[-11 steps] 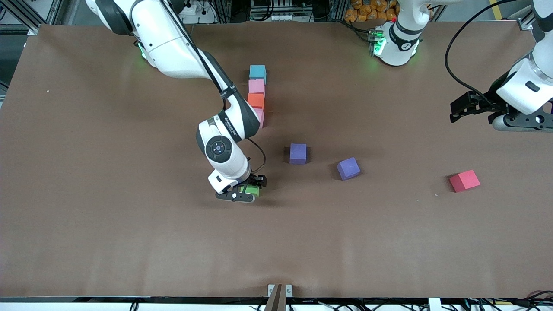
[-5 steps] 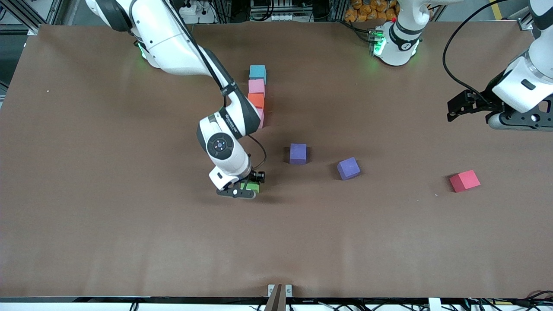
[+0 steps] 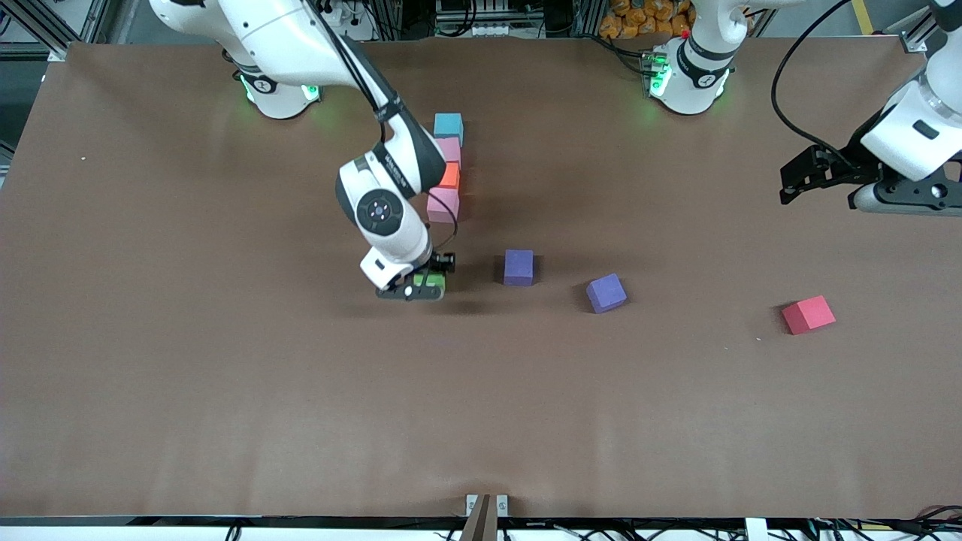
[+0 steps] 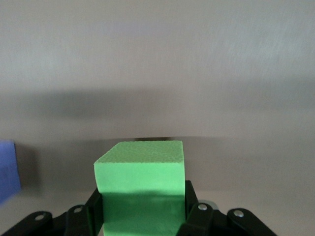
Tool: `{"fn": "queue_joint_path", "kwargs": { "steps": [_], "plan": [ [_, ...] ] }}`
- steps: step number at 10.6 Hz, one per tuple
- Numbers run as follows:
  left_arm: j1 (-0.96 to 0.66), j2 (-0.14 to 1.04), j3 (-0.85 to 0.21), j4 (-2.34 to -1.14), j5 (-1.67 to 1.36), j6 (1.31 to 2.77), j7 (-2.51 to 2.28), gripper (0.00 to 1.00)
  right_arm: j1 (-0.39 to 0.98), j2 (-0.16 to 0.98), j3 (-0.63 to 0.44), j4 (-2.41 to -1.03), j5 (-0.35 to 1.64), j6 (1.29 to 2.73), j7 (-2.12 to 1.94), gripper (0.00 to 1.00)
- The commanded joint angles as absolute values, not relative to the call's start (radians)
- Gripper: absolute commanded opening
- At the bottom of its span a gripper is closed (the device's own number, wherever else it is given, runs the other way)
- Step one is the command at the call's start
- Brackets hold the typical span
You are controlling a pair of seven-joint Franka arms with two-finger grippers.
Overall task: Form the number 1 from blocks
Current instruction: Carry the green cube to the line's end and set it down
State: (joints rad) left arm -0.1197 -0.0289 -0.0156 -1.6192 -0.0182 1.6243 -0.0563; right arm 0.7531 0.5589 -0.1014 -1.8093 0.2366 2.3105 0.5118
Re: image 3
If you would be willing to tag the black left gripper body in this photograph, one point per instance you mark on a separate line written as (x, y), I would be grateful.
(848, 167)

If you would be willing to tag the green foam block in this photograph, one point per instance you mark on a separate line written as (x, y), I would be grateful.
(432, 282)

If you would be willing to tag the pink foam block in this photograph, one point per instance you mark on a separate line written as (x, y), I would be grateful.
(443, 207)
(452, 152)

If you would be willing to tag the orange foam block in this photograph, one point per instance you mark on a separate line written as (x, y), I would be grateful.
(451, 176)

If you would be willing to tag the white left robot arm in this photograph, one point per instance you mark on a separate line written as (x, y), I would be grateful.
(695, 83)

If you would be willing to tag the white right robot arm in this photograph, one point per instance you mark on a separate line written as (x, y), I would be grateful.
(379, 210)

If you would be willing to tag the purple foam block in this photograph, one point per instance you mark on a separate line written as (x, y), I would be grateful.
(606, 294)
(518, 267)

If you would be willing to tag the red foam block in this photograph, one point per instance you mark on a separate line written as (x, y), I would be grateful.
(808, 315)

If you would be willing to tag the blue foam block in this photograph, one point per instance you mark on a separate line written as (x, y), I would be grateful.
(449, 126)

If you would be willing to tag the orange snack packet pile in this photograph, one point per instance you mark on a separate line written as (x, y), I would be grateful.
(639, 19)

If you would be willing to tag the long white power strip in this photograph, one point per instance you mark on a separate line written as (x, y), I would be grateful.
(481, 30)

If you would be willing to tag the brown table cover sheet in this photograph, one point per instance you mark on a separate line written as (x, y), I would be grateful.
(225, 413)

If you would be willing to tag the white power strip with plugs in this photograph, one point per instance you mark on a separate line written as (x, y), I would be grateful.
(346, 19)

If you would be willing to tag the white box under table edge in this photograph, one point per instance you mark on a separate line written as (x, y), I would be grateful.
(756, 530)

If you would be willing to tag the aluminium frame profile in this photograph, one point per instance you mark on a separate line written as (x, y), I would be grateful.
(913, 34)
(45, 22)

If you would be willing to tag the small metal edge bracket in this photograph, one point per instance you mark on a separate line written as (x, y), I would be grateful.
(502, 505)

